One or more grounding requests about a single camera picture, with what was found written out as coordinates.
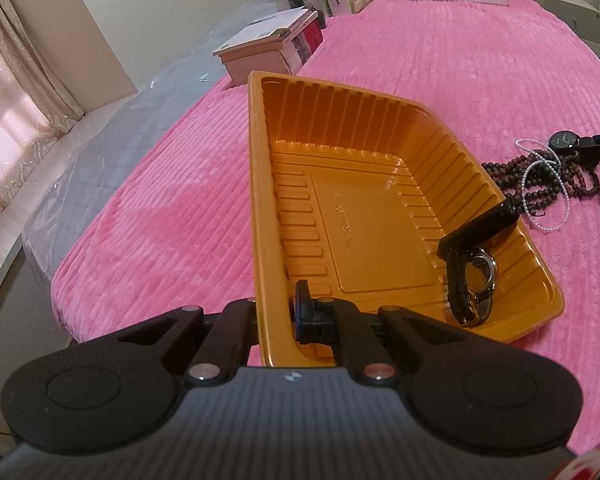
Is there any black dial wristwatch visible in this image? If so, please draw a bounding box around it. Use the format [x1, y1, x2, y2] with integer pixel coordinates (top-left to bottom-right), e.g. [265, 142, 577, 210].
[550, 130, 596, 154]

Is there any person's red printed clothing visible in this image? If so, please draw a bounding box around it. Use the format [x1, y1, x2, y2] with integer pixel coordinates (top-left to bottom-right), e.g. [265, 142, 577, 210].
[565, 440, 600, 480]

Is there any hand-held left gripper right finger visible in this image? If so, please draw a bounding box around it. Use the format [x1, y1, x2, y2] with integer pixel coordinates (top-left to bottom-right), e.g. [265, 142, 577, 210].
[291, 279, 462, 387]

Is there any plastic covered grey mattress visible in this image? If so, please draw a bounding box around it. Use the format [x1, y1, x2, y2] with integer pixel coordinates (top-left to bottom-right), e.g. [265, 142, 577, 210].
[22, 0, 311, 281]

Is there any red printed box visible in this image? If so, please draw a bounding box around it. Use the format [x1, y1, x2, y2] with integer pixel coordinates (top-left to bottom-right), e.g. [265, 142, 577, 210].
[280, 10, 327, 76]

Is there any dark wooden bead necklace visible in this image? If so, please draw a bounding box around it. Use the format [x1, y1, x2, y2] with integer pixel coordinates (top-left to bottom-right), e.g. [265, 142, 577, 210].
[480, 150, 600, 216]

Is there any pink sheer curtain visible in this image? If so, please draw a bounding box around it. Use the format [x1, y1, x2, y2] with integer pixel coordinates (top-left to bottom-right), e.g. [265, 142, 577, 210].
[0, 0, 86, 246]

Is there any silver case black strap wristwatch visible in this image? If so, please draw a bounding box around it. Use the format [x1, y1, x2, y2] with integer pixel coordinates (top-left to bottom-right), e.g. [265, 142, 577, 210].
[445, 246, 498, 328]

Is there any pink ribbed blanket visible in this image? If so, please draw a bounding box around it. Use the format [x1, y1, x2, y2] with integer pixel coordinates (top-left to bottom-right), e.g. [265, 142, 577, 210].
[50, 0, 600, 466]

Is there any white pearl bead necklace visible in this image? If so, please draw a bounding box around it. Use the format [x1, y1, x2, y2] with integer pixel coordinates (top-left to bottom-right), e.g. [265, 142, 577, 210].
[515, 137, 573, 235]

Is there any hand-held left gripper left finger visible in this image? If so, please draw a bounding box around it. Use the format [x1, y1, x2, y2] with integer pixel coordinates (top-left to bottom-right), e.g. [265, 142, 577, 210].
[116, 298, 258, 387]

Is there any black fitness band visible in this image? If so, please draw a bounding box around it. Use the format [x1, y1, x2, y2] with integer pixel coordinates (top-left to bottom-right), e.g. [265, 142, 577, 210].
[437, 200, 521, 261]

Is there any white bedside cabinet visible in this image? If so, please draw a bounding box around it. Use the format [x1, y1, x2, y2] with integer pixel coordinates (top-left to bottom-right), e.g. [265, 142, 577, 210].
[525, 0, 600, 46]

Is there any orange plastic tray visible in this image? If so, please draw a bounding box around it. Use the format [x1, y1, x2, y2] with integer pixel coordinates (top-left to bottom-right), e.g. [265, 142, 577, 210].
[247, 71, 566, 368]

